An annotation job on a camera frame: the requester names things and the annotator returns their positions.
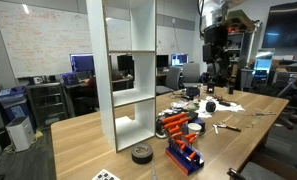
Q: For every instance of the black tape roll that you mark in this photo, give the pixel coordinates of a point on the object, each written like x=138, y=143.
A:
x=141, y=153

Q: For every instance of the white paper cup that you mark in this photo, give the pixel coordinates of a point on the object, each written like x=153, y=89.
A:
x=194, y=128

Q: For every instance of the blue recycling bin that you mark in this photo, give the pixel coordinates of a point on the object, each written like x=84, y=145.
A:
x=14, y=103

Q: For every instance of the white papers on table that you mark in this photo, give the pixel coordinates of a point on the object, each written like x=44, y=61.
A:
x=220, y=106

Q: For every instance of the blue rack of orange tools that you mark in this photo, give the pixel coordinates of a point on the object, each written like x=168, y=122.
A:
x=180, y=146

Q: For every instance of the dark wall television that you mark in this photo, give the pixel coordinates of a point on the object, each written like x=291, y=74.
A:
x=281, y=27

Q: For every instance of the grey metal drawer cart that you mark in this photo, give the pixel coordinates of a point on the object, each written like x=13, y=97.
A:
x=48, y=103

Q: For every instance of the wall whiteboard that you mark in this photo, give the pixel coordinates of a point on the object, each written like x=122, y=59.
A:
x=39, y=43

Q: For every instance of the grey office chair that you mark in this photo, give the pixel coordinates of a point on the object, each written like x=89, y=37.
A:
x=191, y=74

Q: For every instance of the white air purifier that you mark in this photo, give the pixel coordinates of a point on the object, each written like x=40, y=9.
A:
x=21, y=133

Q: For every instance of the blue lit computer monitor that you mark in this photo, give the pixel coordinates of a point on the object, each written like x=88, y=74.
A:
x=179, y=59

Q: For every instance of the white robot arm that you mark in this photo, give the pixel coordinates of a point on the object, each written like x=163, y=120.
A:
x=214, y=31

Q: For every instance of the white open shelf unit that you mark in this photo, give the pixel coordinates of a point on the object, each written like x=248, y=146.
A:
x=127, y=116

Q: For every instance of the white keypad remote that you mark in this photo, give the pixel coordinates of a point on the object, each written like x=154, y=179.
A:
x=105, y=175

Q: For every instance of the black chair at table corner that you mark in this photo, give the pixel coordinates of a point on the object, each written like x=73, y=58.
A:
x=263, y=167

